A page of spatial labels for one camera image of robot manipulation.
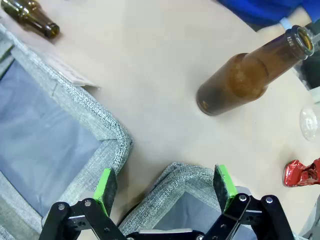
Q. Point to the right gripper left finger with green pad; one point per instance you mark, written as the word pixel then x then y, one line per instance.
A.
pixel 102 190

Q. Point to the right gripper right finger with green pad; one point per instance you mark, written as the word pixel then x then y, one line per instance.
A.
pixel 226 185

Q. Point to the large clear ribbed plastic bottle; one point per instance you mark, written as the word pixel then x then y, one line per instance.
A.
pixel 310 125

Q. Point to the brown glass beer bottle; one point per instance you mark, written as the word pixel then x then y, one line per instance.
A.
pixel 237 80
pixel 37 21

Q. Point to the person's left forearm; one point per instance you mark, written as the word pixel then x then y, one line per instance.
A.
pixel 272 30

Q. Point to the grey fabric basket labelled Can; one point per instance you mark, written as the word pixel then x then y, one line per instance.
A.
pixel 175 180

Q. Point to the red crushed drink can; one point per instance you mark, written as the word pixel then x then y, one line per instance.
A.
pixel 296 173

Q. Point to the grey fabric basket labelled Plastic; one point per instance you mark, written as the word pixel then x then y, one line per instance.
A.
pixel 80 100

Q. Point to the person's left hand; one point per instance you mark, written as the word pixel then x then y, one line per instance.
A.
pixel 301 18

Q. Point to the white paper card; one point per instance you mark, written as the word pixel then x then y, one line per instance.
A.
pixel 72 75

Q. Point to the light blue wrist watch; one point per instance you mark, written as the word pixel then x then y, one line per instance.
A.
pixel 285 25

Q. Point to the person in blue sweater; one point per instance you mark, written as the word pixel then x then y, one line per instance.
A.
pixel 250 10

